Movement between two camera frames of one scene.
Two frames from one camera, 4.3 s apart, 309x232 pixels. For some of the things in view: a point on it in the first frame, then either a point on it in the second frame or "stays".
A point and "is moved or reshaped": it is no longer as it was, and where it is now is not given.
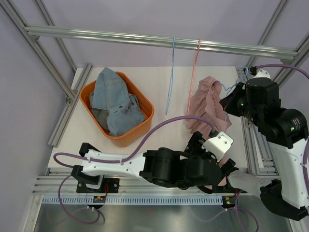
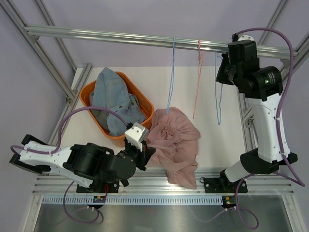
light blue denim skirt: x=110 y=92 stays
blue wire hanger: x=228 y=89 is moved or reshaped
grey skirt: x=101 y=116 stays
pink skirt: x=205 y=103 -> x=175 y=138
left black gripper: x=195 y=146 -> x=144 y=156
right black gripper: x=229 y=102 -> x=221 y=78
